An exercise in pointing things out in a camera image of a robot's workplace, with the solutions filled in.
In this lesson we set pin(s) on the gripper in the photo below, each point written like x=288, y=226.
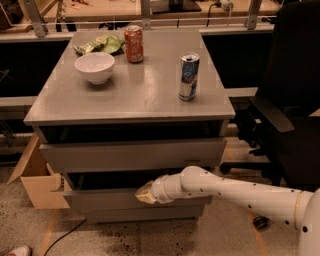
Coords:
x=157, y=191

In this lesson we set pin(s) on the silver blue energy drink can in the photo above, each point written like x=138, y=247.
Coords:
x=189, y=75

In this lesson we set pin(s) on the white ceramic bowl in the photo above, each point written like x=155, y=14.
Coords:
x=96, y=67

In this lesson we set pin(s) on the grey drawer cabinet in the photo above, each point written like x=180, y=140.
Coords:
x=140, y=102

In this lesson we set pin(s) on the green snack bag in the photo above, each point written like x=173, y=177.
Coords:
x=107, y=43

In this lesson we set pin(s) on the orange soda can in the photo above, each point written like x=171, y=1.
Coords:
x=134, y=44

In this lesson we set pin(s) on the black office chair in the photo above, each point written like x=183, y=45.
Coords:
x=279, y=122

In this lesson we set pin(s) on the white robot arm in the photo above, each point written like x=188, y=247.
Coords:
x=300, y=209

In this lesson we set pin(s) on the grey drawer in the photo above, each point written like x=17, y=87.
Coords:
x=145, y=214
x=134, y=155
x=115, y=190

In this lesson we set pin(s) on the background wooden workbench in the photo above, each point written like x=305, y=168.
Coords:
x=50, y=19

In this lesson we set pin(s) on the cardboard box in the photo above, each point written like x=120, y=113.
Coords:
x=44, y=187

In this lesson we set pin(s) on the white red shoe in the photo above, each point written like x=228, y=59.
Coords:
x=20, y=251

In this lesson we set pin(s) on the grey bottom drawer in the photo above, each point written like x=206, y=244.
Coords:
x=145, y=214

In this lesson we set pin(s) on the grey top drawer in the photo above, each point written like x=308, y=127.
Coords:
x=134, y=155

